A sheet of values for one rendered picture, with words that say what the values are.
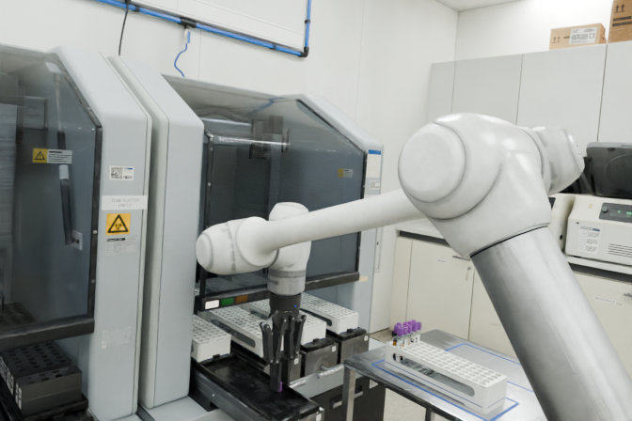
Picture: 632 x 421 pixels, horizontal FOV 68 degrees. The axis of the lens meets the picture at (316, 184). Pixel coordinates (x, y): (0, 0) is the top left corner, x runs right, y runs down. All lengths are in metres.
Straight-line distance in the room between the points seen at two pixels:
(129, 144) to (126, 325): 0.41
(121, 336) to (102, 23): 1.50
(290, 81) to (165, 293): 1.87
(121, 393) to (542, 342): 0.94
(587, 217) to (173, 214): 2.47
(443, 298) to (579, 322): 2.97
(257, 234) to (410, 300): 2.84
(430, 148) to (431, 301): 3.07
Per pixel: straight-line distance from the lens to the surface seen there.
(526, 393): 1.39
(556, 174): 0.75
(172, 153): 1.17
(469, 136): 0.57
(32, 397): 1.17
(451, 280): 3.49
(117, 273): 1.15
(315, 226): 0.89
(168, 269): 1.20
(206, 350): 1.35
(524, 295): 0.59
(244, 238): 0.95
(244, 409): 1.17
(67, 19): 2.29
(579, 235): 3.13
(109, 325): 1.18
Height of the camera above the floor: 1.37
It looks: 3 degrees down
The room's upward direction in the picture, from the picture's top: 4 degrees clockwise
